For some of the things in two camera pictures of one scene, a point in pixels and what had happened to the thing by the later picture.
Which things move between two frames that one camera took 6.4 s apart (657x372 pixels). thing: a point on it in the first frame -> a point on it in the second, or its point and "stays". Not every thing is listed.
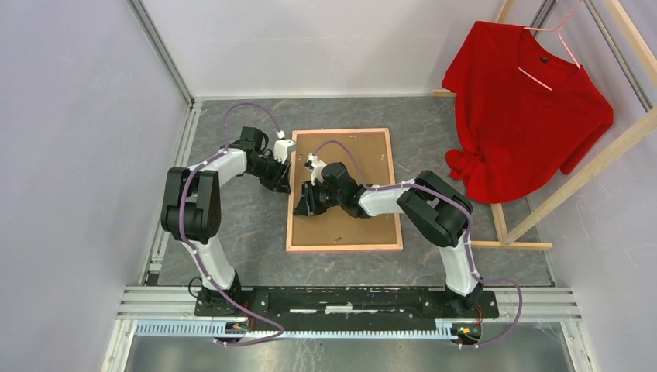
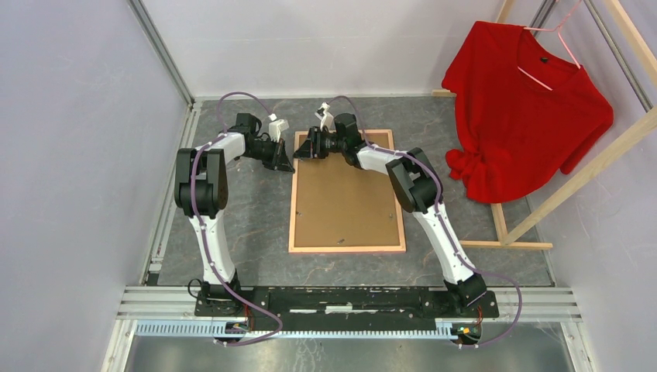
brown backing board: x=335 y=226 stays
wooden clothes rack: x=503 y=240 stays
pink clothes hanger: x=558 y=29 stays
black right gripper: x=307 y=205 -> x=311 y=148
